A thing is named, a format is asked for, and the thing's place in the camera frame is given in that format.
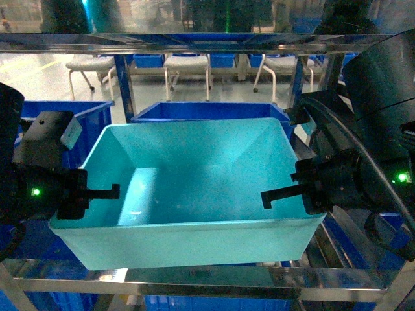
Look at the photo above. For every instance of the white chair middle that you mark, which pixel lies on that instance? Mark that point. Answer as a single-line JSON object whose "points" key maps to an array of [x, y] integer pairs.
{"points": [[174, 66]]}

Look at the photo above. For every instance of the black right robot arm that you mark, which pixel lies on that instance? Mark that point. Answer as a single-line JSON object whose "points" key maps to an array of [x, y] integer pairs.
{"points": [[365, 150]]}

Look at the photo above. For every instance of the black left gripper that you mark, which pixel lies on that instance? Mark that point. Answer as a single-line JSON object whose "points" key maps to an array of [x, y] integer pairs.
{"points": [[39, 193]]}

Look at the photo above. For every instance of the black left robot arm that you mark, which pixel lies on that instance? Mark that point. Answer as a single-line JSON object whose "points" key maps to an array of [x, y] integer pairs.
{"points": [[11, 108]]}

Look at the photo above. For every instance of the teal plastic bin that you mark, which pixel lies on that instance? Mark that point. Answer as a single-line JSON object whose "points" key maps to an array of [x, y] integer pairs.
{"points": [[190, 195]]}

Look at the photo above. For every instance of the steel shelf front frame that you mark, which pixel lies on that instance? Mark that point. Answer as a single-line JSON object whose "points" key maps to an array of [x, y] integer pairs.
{"points": [[387, 287]]}

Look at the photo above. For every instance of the white chair right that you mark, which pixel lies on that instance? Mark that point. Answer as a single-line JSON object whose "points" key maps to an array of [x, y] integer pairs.
{"points": [[283, 65]]}

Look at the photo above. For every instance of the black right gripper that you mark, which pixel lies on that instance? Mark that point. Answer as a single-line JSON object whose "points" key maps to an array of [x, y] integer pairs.
{"points": [[325, 183]]}

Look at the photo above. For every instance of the blue bin behind teal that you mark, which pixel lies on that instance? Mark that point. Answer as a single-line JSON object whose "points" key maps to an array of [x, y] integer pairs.
{"points": [[182, 111]]}

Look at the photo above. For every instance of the white chair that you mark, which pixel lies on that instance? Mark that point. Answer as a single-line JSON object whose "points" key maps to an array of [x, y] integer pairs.
{"points": [[174, 66], [103, 66], [283, 65]]}

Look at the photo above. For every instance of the white chair left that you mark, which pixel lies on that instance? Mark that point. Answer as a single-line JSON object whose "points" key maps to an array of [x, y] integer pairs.
{"points": [[103, 66]]}

